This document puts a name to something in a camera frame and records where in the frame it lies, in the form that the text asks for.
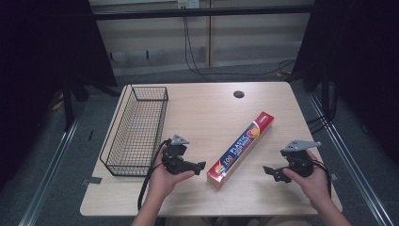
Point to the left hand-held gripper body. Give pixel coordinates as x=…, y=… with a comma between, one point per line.
x=174, y=157

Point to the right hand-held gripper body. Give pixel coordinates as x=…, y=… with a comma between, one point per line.
x=298, y=160

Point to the red blue plastic wrap box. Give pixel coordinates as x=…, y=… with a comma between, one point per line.
x=240, y=150

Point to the person's left hand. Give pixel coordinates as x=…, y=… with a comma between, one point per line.
x=163, y=182

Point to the person's right hand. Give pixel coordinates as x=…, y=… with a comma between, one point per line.
x=313, y=185

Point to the grey tape piece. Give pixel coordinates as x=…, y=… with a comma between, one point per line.
x=92, y=180
x=333, y=177

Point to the black stand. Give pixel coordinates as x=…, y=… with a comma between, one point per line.
x=68, y=106

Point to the black curtain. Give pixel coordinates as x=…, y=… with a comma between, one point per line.
x=363, y=62
x=47, y=62

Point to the black horizontal bar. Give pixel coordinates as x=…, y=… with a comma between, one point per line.
x=200, y=12

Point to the metal floor rail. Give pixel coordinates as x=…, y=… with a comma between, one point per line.
x=354, y=166
x=47, y=175

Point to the white wall outlet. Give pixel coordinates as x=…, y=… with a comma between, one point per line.
x=188, y=3

